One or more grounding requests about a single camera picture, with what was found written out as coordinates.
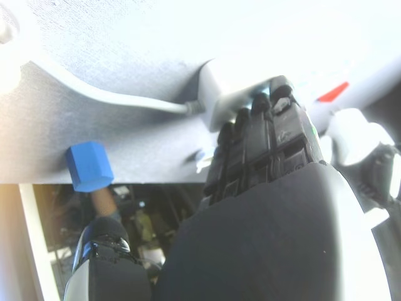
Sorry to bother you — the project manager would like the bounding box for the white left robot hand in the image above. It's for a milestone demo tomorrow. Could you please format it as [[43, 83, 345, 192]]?
[[64, 75, 395, 301]]

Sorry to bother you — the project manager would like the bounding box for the white power strip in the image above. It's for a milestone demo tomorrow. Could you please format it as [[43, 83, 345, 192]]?
[[199, 58, 401, 132]]

